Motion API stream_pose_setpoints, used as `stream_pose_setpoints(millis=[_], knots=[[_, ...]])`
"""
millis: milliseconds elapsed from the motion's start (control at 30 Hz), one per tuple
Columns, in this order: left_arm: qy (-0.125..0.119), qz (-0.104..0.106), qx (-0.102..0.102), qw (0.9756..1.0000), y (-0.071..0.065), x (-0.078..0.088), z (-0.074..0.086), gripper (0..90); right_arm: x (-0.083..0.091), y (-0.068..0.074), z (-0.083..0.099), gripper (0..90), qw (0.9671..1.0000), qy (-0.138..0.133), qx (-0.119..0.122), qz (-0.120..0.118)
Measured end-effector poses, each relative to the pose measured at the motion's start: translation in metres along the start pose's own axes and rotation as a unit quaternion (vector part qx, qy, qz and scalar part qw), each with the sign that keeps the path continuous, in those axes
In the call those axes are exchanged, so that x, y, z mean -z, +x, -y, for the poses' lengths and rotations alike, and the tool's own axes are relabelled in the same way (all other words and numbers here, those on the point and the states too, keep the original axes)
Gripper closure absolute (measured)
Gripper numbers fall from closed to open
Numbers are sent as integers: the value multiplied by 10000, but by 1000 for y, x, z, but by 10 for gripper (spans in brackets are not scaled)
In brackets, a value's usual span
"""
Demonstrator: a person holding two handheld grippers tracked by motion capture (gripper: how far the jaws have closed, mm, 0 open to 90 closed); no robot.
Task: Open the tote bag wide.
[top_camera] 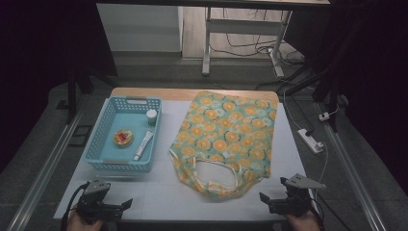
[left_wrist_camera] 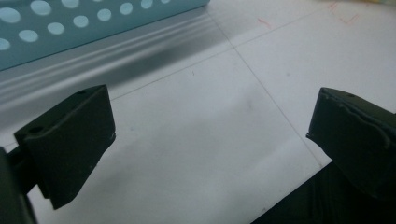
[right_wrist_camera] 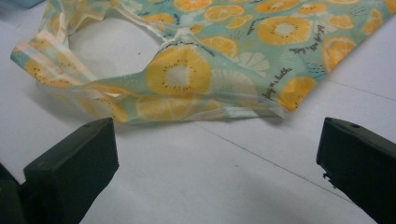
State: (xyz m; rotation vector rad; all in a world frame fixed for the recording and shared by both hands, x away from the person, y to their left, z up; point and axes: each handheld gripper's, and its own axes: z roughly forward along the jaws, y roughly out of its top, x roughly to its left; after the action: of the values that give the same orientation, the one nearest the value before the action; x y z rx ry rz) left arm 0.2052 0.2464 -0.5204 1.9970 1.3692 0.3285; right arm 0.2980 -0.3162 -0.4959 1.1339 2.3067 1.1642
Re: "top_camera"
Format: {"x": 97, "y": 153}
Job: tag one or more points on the small white-capped bottle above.
{"x": 151, "y": 117}

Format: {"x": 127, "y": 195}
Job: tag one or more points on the small white adapter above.
{"x": 324, "y": 116}

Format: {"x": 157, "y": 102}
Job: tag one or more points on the white tube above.
{"x": 143, "y": 145}

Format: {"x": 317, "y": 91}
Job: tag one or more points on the person's right hand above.
{"x": 303, "y": 223}

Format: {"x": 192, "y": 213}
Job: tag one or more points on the black metal stand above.
{"x": 75, "y": 89}
{"x": 332, "y": 93}

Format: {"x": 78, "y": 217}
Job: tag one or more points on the white table mat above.
{"x": 166, "y": 199}

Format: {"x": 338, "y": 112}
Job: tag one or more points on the white desk frame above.
{"x": 243, "y": 27}

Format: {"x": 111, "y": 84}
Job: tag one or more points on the black plug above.
{"x": 309, "y": 132}

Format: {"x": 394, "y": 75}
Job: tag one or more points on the person's left hand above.
{"x": 81, "y": 224}

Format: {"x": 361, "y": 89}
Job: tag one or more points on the blue plastic basket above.
{"x": 123, "y": 154}

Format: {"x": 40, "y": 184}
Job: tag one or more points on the black floor plate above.
{"x": 81, "y": 134}

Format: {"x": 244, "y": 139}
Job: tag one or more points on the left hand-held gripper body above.
{"x": 95, "y": 186}

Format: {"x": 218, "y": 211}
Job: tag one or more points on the white cabinet panel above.
{"x": 138, "y": 29}

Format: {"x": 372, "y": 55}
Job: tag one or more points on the white power strip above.
{"x": 310, "y": 140}

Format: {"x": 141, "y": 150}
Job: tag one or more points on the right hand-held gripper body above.
{"x": 300, "y": 183}

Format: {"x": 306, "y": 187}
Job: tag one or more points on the orange-print cloth bag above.
{"x": 224, "y": 134}

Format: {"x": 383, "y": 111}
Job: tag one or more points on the round tin with red label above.
{"x": 123, "y": 137}

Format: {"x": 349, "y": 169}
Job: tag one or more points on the metal floor rail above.
{"x": 352, "y": 173}
{"x": 45, "y": 173}

